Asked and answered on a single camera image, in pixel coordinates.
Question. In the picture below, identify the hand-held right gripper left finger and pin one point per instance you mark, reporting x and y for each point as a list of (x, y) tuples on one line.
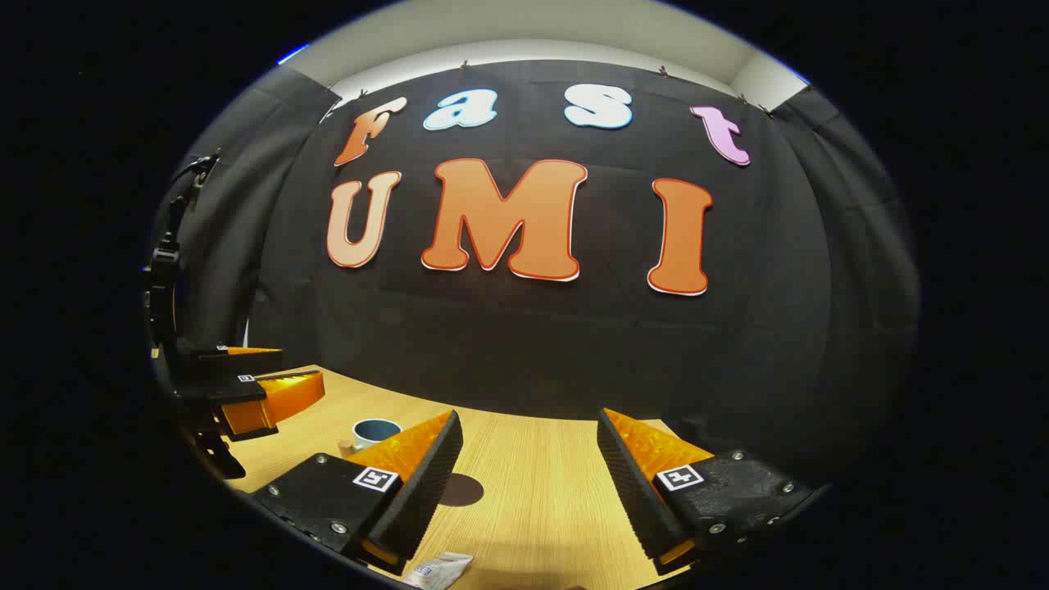
[(426, 492)]

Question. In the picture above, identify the pale blue cup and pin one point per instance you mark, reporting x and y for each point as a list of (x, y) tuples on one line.
[(362, 437)]

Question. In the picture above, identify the dark brown round coaster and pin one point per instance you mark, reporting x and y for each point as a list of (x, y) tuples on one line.
[(465, 490)]

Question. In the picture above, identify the white toothpaste tube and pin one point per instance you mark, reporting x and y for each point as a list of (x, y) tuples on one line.
[(438, 569)]

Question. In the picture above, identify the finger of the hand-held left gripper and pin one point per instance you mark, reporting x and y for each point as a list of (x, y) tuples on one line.
[(221, 392), (217, 363)]

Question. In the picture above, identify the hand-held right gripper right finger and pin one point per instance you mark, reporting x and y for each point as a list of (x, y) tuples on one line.
[(635, 492)]

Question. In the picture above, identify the black backdrop cloth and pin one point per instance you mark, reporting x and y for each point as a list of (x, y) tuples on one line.
[(533, 344)]

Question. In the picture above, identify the wooden desktop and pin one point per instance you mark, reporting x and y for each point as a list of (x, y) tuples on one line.
[(533, 508)]

